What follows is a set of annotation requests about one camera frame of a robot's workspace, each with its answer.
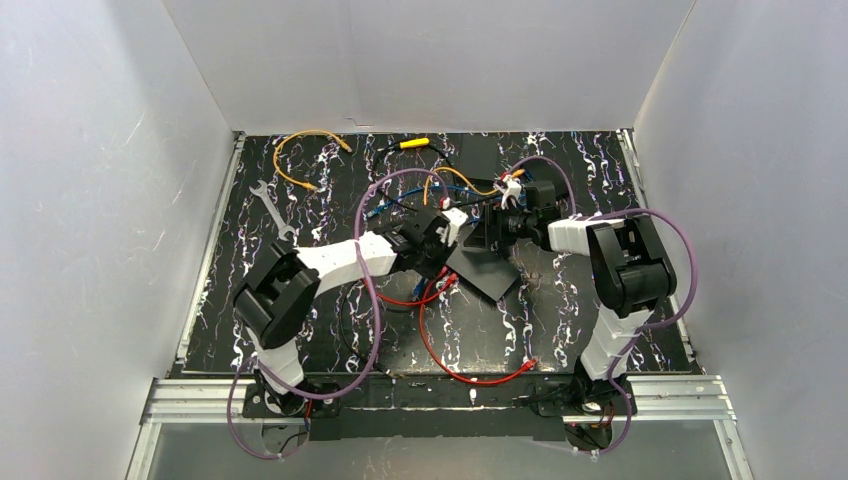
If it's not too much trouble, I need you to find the purple cable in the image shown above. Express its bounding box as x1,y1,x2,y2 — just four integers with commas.
506,155,700,458
226,168,452,462

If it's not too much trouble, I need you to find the black box at back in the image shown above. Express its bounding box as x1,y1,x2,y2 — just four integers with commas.
456,133,501,182

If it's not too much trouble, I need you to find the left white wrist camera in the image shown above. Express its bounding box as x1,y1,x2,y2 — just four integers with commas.
439,197,468,247

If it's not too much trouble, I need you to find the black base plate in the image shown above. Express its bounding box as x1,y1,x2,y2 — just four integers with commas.
237,372,637,448

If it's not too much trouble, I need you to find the orange ethernet cable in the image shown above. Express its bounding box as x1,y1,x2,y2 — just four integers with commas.
422,165,528,207
273,129,354,193

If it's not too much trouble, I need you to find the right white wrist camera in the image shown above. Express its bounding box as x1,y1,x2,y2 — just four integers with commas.
494,169,525,211

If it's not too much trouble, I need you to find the silver open-end wrench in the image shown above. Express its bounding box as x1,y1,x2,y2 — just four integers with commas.
249,180,296,242

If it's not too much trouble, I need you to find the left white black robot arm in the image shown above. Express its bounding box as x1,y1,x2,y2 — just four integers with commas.
231,208,469,400

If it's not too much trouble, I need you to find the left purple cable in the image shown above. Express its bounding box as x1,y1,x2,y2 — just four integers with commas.
226,168,452,462

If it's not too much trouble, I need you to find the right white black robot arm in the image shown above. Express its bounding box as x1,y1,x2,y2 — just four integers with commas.
465,177,677,382

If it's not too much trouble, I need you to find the yellow handle screwdriver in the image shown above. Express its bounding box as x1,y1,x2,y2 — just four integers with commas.
386,137,430,151

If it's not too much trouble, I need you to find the aluminium front rail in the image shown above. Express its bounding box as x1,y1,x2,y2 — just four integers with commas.
128,375,753,479

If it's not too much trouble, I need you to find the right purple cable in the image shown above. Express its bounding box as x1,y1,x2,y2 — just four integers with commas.
506,155,700,458

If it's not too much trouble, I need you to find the red ethernet cable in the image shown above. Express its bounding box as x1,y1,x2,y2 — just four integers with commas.
364,271,460,308
418,271,539,388

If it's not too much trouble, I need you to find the black pad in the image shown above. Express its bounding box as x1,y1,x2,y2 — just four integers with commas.
446,247,521,302

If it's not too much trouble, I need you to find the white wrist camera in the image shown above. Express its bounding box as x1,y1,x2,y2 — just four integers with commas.
439,197,468,247
494,169,525,211

